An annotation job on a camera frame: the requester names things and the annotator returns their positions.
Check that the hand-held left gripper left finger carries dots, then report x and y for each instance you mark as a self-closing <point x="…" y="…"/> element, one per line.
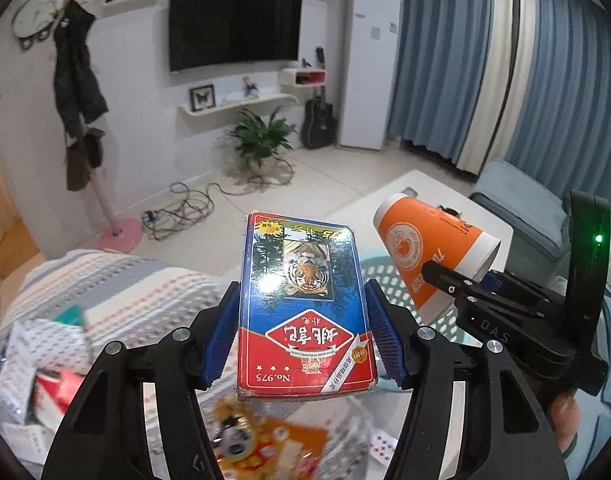
<point x="223" y="332"/>

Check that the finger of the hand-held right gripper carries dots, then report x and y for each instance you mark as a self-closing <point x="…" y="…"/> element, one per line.
<point x="530" y="300"/>
<point x="480" y="315"/>

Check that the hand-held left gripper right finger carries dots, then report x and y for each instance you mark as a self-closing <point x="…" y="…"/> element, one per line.
<point x="385" y="335"/>

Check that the light blue plastic basket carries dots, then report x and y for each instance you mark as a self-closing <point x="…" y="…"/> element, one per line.
<point x="385" y="275"/>

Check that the playing card box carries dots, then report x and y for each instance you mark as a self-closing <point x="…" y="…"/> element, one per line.
<point x="305" y="310"/>

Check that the orange paper cup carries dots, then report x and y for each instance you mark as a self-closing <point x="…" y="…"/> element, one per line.
<point x="425" y="240"/>

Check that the person's right hand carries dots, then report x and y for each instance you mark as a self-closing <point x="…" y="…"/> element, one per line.
<point x="565" y="422"/>

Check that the yellow printed packet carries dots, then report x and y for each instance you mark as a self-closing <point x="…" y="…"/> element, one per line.
<point x="235" y="430"/>

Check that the blue sofa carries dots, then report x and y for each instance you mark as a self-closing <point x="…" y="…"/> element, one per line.
<point x="520" y="200"/>

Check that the striped blanket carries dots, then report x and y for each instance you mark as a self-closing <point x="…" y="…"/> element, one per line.
<point x="125" y="290"/>

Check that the diamonds playing card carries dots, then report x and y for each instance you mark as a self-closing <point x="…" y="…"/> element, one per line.
<point x="384" y="447"/>

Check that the orange cloth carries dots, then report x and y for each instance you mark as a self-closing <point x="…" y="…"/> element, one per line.
<point x="295" y="445"/>

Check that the power strip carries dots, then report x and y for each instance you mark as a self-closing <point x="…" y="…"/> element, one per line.
<point x="151" y="217"/>

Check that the pink coat rack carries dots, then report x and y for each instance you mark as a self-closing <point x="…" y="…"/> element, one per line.
<point x="120" y="235"/>

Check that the red white packet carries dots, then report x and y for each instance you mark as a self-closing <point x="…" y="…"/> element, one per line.
<point x="60" y="392"/>

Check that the white dotted plastic bag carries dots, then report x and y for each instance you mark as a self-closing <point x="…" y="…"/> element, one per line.
<point x="35" y="350"/>

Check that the potted green plant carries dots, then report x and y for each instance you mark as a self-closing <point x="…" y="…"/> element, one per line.
<point x="260" y="135"/>

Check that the black guitar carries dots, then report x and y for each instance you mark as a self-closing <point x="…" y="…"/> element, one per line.
<point x="319" y="122"/>

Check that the brown bag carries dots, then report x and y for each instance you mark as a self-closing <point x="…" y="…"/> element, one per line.
<point x="80" y="160"/>

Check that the framed butterfly picture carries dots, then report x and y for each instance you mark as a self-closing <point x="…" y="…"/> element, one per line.
<point x="202" y="97"/>

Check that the blue white curtain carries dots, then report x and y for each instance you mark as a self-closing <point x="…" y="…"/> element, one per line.
<point x="545" y="60"/>

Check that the small colourful figurine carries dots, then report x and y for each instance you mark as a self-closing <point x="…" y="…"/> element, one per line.
<point x="250" y="87"/>

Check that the white refrigerator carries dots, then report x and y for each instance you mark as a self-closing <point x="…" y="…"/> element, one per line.
<point x="368" y="70"/>

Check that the rounded white shelf red inside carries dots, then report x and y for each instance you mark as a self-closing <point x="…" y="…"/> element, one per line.
<point x="303" y="79"/>

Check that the small black figure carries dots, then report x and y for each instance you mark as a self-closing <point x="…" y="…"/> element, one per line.
<point x="319" y="57"/>

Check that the black coat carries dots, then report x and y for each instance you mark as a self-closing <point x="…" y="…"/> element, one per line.
<point x="75" y="85"/>

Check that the black curved television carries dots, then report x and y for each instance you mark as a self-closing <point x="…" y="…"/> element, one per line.
<point x="235" y="25"/>

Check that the long white wall shelf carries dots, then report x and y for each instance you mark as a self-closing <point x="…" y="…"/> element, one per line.
<point x="235" y="104"/>

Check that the black round wall decoration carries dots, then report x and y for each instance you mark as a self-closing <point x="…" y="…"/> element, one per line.
<point x="22" y="30"/>

